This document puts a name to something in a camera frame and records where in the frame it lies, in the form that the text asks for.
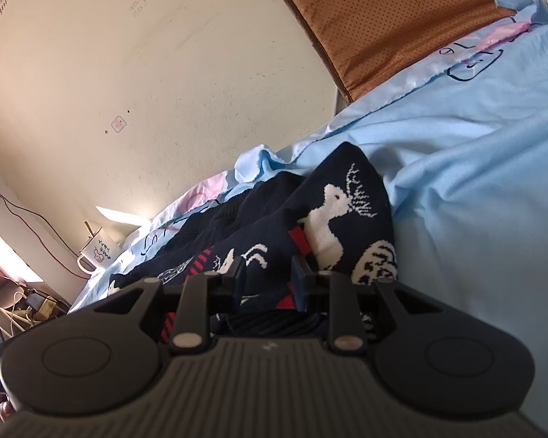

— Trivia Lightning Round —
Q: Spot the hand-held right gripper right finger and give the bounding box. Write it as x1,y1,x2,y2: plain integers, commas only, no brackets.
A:
290,255,467,357

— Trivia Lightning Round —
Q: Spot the white enamel mug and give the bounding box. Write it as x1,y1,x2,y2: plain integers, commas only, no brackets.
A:
77,226,119,279

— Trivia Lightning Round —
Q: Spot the brown seat cushion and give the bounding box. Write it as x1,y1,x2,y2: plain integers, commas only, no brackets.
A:
274,0,528,103

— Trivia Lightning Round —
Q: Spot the light blue printed bed sheet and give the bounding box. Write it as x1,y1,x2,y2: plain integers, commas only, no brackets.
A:
68,0,548,436

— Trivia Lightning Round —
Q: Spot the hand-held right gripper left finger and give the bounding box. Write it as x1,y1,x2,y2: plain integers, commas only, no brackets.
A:
68,258,248,356

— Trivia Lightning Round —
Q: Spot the thin dark wall cable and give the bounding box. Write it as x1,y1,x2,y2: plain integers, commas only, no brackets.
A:
0,178,90,280

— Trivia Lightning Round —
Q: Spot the navy reindeer pattern sweater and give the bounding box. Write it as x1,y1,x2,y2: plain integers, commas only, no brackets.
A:
107,141,399,345

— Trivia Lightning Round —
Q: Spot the white cable bundle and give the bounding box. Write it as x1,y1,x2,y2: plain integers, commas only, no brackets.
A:
0,299,34,335

